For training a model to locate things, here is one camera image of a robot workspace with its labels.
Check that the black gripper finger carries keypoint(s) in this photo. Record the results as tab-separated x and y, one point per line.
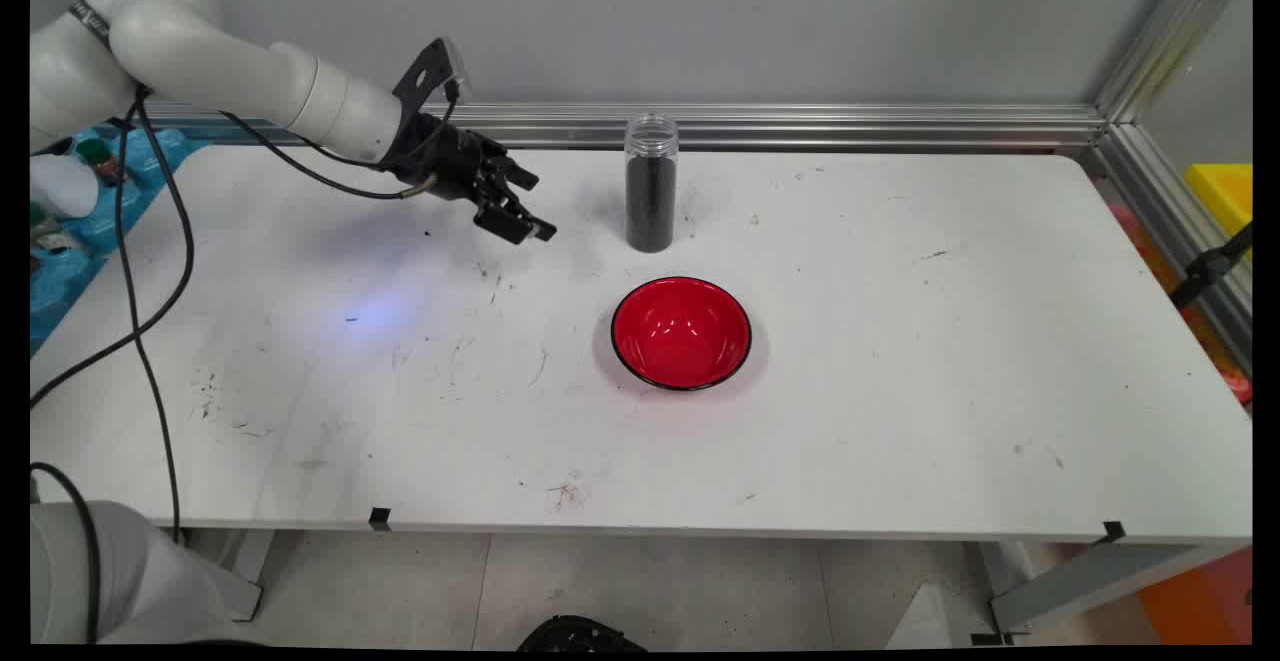
518	174
510	221

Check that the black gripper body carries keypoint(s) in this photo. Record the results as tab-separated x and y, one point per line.
450	166

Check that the clear plastic jar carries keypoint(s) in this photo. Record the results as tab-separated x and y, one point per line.
650	201

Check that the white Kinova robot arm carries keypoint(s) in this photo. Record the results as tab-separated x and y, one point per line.
200	51

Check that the red bowl with black rim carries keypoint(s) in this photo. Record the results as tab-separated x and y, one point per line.
690	336

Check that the small green-capped jar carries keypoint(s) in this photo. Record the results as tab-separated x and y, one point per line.
93	151

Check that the blue plastic tray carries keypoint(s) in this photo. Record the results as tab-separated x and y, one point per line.
90	251

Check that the white plastic bottle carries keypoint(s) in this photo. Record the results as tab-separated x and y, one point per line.
60	186

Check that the black round floor object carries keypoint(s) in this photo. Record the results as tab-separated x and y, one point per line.
580	634

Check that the grey metal table leg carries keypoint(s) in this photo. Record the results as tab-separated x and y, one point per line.
1090	576
250	571

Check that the black stand clamp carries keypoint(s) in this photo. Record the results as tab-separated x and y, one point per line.
1205	271

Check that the yellow box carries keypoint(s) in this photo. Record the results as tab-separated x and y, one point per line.
1225	196

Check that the orange plastic bin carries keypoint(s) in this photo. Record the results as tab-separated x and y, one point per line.
1200	601

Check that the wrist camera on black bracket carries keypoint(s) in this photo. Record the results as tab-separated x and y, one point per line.
428	76

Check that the long aluminium frame rail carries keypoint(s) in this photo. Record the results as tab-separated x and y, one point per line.
800	126

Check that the short aluminium frame rail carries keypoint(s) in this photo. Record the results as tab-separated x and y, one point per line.
1170	221

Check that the aluminium frame upright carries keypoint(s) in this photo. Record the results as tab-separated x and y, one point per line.
1170	31

